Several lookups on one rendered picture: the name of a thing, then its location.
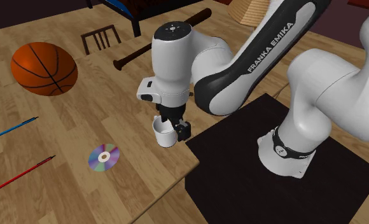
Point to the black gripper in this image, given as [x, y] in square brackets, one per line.
[172, 111]

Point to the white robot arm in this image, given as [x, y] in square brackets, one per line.
[327, 93]

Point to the white mug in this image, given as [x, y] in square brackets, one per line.
[165, 138]

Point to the shiny compact disc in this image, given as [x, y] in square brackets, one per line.
[104, 157]

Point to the dark brown baseball bat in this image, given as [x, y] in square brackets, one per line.
[135, 55]

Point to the dark robot stand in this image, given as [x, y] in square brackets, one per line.
[234, 186]

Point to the light wooden table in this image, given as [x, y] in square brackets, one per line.
[72, 124]

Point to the dark bed with blue cover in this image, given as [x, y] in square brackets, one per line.
[131, 12]

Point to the light wooden cone-shaped object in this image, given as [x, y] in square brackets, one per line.
[249, 12]

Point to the orange basketball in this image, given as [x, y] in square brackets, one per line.
[43, 69]

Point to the red pen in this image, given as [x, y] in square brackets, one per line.
[23, 173]

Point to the blue pen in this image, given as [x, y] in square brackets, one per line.
[10, 129]

